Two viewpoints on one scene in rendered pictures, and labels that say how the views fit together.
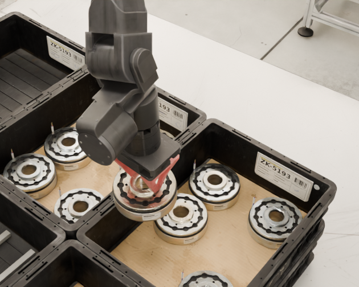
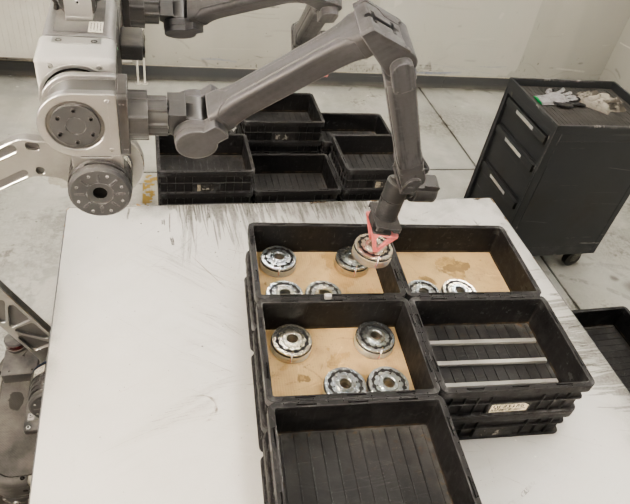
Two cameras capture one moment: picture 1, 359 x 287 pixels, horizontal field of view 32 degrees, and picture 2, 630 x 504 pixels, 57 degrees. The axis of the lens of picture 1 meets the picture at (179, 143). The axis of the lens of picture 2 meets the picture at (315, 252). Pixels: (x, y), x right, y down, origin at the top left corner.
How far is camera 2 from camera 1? 1.81 m
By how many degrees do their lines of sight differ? 88
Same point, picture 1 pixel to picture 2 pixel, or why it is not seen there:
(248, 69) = (67, 421)
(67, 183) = (363, 371)
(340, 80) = not seen: outside the picture
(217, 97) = (135, 415)
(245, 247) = (304, 268)
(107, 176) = (334, 356)
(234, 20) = not seen: outside the picture
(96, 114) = (430, 179)
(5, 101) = (351, 488)
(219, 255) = (320, 275)
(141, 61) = not seen: hidden behind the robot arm
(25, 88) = (323, 490)
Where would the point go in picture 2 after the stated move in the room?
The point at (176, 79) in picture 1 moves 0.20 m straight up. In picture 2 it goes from (137, 466) to (132, 417)
